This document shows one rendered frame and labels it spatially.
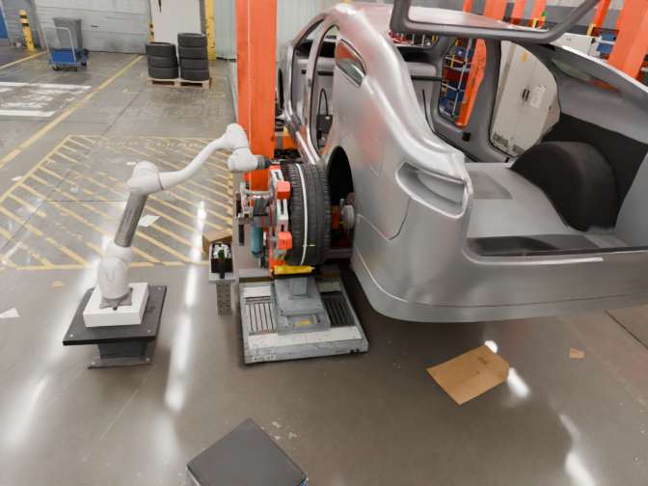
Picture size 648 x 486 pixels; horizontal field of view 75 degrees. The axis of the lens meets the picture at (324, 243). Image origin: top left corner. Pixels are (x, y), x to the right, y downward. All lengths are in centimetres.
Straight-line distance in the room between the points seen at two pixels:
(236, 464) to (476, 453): 133
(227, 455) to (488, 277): 137
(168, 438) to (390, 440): 120
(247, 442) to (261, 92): 202
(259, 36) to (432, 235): 166
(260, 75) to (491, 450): 258
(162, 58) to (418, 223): 955
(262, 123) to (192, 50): 791
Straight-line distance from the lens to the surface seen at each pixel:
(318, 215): 247
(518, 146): 737
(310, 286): 317
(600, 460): 306
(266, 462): 208
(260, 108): 291
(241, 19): 477
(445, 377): 302
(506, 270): 198
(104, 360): 309
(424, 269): 188
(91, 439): 274
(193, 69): 1088
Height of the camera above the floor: 210
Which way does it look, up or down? 30 degrees down
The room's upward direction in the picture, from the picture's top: 5 degrees clockwise
